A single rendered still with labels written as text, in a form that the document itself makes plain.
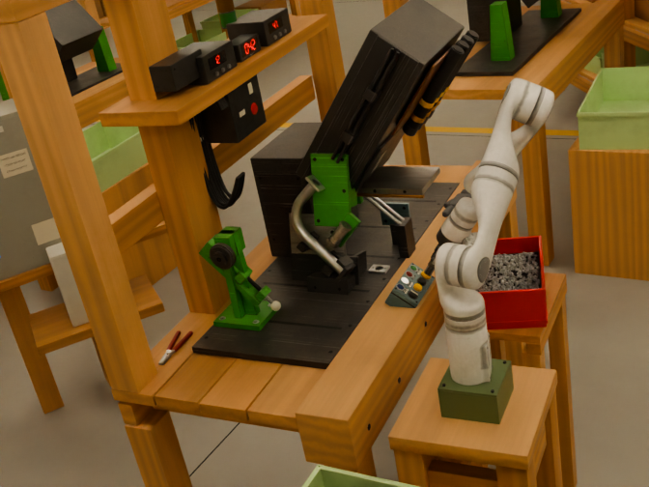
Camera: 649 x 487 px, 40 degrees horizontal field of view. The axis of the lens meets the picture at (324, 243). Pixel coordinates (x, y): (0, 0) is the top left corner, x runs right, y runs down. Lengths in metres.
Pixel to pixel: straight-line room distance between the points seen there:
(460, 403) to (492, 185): 0.50
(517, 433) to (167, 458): 0.99
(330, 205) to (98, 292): 0.71
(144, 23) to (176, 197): 0.48
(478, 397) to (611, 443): 1.36
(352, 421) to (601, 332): 1.99
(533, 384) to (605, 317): 1.84
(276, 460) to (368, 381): 1.32
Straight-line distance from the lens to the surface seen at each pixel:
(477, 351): 2.02
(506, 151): 2.01
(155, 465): 2.55
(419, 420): 2.12
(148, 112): 2.31
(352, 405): 2.12
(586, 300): 4.13
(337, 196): 2.54
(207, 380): 2.36
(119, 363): 2.37
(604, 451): 3.32
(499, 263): 2.65
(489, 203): 1.95
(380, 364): 2.23
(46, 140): 2.13
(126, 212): 2.45
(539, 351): 2.48
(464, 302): 1.97
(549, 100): 2.08
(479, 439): 2.05
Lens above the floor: 2.15
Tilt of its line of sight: 26 degrees down
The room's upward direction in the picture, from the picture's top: 11 degrees counter-clockwise
